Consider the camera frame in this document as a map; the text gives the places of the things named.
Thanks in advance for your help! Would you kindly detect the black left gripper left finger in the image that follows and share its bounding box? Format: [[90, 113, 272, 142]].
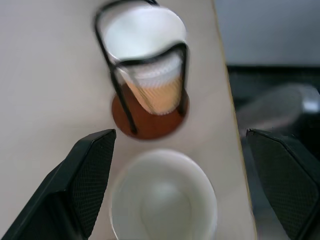
[[0, 128, 117, 240]]

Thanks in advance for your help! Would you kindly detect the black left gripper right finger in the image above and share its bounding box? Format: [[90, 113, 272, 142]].
[[245, 128, 320, 240]]

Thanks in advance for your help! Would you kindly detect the white paper cup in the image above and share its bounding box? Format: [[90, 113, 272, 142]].
[[109, 148, 219, 240]]

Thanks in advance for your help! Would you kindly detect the silver robot leg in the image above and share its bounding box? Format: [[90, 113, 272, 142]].
[[235, 83, 320, 131]]

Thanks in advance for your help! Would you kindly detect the black wire cup holder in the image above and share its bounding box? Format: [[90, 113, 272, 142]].
[[93, 0, 191, 141]]

